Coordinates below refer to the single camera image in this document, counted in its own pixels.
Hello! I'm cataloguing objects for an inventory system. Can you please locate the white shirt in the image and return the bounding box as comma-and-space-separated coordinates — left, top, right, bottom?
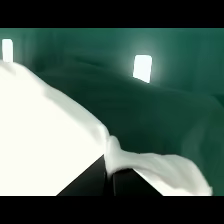
0, 59, 213, 197

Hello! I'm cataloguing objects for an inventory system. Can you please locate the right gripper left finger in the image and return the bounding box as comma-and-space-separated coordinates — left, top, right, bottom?
57, 154, 108, 197

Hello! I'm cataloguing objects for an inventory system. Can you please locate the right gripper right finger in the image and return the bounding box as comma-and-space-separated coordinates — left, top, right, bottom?
111, 167, 164, 197

